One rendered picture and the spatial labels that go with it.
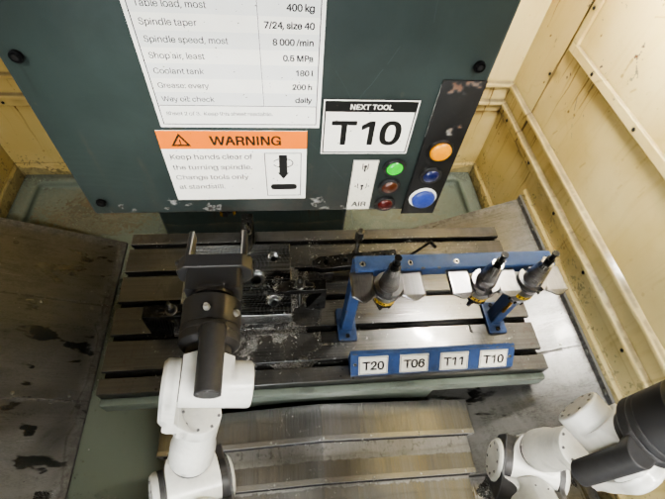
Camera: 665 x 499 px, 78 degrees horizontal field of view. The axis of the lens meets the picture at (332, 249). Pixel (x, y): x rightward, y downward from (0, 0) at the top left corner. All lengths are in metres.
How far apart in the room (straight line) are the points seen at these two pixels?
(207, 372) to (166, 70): 0.35
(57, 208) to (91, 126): 1.61
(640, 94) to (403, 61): 0.98
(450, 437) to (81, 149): 1.18
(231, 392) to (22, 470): 0.98
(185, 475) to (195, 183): 0.48
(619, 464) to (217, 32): 0.65
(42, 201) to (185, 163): 1.68
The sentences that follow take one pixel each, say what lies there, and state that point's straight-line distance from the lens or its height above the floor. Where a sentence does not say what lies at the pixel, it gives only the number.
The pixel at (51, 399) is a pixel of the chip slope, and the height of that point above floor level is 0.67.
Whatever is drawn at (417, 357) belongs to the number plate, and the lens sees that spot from 1.15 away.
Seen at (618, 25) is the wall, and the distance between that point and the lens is 1.45.
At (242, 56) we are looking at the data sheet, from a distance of 0.41.
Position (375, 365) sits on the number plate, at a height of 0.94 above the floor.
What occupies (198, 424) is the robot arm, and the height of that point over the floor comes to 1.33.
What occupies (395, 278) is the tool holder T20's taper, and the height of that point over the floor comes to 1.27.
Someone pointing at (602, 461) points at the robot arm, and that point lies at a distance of 0.68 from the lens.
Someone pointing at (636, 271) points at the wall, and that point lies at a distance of 1.32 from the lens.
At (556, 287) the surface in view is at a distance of 1.06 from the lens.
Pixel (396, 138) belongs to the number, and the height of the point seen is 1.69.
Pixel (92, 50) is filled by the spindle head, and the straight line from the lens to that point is 0.44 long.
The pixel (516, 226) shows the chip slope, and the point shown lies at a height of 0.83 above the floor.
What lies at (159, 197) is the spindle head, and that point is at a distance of 0.55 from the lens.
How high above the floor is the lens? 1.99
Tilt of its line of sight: 55 degrees down
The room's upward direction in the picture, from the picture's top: 7 degrees clockwise
